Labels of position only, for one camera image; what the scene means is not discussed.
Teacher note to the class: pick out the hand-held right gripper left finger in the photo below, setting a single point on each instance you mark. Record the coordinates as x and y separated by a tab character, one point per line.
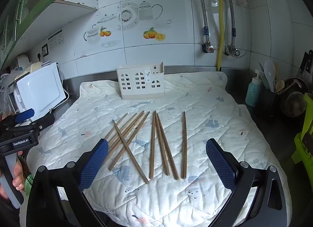
94	166

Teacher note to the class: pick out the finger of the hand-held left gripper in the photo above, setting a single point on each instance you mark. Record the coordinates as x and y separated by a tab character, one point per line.
45	120
24	114

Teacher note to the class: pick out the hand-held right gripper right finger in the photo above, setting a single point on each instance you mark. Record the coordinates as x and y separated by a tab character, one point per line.
221	166

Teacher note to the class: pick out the wooden chopstick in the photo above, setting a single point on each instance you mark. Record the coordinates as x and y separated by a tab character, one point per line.
137	117
122	119
168	156
184	144
134	128
135	131
129	120
137	163
161	144
152	148

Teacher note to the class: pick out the cream plastic utensil holder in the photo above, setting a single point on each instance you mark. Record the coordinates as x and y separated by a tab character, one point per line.
137	83

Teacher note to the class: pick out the person's left hand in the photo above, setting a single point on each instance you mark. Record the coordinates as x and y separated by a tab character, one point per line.
19	173

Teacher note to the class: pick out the white countertop appliance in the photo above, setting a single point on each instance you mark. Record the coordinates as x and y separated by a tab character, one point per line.
41	87

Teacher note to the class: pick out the white printed quilted mat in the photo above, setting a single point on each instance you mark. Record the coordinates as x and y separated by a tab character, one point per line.
195	124

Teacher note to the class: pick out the black utensil container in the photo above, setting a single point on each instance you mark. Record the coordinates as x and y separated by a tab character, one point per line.
267	102

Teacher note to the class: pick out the teal pump bottle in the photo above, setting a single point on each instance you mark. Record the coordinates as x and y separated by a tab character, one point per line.
253	92

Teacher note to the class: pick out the white label sticker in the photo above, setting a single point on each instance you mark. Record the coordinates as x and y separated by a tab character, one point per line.
55	40

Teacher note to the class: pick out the lime green plastic stool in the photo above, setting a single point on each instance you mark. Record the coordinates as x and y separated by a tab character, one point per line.
302	141

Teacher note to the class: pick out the dark metal pan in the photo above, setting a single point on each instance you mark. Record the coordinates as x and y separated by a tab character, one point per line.
294	102

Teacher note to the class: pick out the wooden spoon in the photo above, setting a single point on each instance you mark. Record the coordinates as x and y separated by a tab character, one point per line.
280	85

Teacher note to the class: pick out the white rice paddle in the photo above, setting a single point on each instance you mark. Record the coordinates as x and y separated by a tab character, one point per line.
269	70

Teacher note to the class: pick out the metal water valve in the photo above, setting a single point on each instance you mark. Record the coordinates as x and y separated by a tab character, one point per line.
235	52

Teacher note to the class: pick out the red knob water valve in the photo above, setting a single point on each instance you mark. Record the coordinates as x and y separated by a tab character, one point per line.
209	49

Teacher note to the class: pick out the yellow gas pipe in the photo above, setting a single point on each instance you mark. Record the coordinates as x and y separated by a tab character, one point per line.
221	21

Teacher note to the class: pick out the wall socket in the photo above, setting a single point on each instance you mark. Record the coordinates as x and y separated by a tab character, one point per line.
45	50

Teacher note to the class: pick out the green wall cabinet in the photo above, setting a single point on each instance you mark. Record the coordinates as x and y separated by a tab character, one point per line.
24	9

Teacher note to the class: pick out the white wall bracket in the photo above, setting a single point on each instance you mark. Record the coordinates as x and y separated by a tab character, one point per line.
214	0

